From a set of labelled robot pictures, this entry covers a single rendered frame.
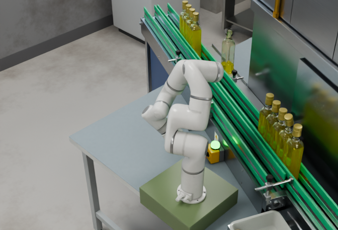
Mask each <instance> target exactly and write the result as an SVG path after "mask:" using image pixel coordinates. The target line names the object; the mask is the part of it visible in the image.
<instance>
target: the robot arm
mask: <svg viewBox="0 0 338 230"><path fill-rule="evenodd" d="M223 75H224V68H223V66H222V64H221V63H219V62H217V61H206V60H197V59H190V60H186V59H184V60H180V61H178V62H177V64H176V65H175V67H174V69H173V70H172V72H171V74H170V76H169V77H168V79H167V80H166V82H165V84H164V86H163V88H162V90H161V91H160V93H159V95H158V97H157V99H156V101H155V104H154V105H149V106H147V107H146V108H145V109H144V110H143V112H142V114H141V116H142V118H143V119H144V120H145V121H147V122H148V123H149V124H150V125H151V126H152V127H153V128H155V129H156V130H157V131H158V132H159V133H160V134H161V135H162V137H163V138H164V139H165V140H164V149H165V151H166V152H168V153H170V154H175V155H180V156H184V158H183V160H182V170H181V185H180V186H179V187H178V189H177V195H178V196H177V198H176V201H177V202H179V201H180V200H181V201H183V202H185V203H188V204H196V203H199V202H201V201H203V200H204V199H205V197H206V188H205V187H204V186H203V184H204V170H205V159H206V154H207V150H208V146H209V142H208V139H207V138H206V137H204V136H202V135H199V134H195V133H189V132H183V131H182V130H181V128H183V129H188V130H194V131H203V130H205V129H206V128H207V125H208V121H209V114H210V108H211V101H212V91H211V88H210V86H209V84H208V83H207V82H211V83H217V82H219V81H221V79H222V78H223ZM187 84H189V87H190V91H191V94H190V102H189V105H184V104H174V105H172V104H173V101H174V100H175V98H176V96H178V95H180V94H181V93H182V92H183V90H184V89H185V87H186V85H187ZM167 115H168V118H166V116H167Z"/></svg>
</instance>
